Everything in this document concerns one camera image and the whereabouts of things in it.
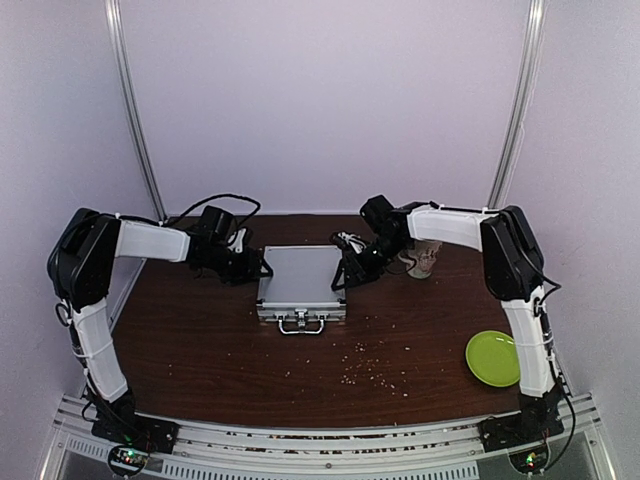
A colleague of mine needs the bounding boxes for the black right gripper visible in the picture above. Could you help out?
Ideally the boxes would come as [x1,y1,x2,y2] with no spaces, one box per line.
[332,234,408,292]

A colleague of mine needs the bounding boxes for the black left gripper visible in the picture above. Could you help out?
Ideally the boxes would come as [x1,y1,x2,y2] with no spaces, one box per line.
[201,245,274,286]

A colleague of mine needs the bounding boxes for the aluminium poker case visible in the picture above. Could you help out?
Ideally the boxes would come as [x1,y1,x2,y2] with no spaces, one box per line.
[256,245,347,335]

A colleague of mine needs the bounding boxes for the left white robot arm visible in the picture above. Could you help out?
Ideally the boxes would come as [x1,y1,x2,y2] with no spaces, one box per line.
[47,207,273,451]

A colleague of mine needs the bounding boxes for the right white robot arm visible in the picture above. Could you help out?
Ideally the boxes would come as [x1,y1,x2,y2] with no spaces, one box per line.
[330,195,564,451]

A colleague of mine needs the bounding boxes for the beige ceramic mug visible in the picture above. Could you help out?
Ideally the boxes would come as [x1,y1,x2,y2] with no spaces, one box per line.
[398,240,442,280]

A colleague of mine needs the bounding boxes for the green plate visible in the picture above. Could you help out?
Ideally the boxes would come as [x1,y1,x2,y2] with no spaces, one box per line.
[465,330,520,388]

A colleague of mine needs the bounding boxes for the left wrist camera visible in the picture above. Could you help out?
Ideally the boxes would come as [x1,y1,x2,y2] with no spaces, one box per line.
[198,206,251,254]

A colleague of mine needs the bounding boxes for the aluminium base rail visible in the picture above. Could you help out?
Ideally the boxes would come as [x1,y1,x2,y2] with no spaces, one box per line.
[39,392,621,480]

